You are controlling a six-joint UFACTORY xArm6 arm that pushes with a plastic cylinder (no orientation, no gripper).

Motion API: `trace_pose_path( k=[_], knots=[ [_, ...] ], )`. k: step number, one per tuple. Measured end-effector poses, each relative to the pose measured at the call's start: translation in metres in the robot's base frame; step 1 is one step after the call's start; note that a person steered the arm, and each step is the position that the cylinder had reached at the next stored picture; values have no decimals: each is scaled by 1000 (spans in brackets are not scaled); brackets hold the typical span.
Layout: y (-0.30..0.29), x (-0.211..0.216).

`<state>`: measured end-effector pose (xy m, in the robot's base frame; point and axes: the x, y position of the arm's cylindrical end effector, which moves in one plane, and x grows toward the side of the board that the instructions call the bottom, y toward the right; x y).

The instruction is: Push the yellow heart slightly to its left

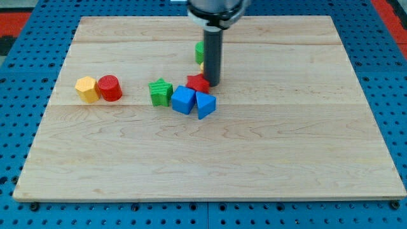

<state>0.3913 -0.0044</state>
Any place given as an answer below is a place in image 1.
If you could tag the yellow hexagon block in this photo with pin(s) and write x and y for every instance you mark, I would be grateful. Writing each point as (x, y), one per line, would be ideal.
(87, 89)

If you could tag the wooden board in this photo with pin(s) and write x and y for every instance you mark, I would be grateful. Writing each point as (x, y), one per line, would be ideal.
(291, 120)

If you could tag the red star block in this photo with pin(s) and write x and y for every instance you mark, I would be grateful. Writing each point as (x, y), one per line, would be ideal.
(198, 83)

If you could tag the blue cube block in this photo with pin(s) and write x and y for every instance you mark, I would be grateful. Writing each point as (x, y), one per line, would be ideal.
(183, 100)

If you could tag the red cylinder block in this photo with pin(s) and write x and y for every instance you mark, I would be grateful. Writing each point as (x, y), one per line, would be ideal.
(110, 88)

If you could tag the yellow heart block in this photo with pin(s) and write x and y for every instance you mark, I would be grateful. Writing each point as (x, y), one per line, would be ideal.
(202, 67)

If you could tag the green star block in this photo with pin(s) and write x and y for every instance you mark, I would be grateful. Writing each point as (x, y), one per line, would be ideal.
(160, 92)

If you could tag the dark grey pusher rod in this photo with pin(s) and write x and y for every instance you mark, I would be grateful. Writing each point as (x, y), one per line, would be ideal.
(212, 54)

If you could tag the green cylinder block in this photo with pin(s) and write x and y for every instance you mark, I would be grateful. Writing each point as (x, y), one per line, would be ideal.
(199, 52)

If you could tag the blue triangle block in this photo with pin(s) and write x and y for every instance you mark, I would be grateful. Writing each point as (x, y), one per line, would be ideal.
(206, 104)

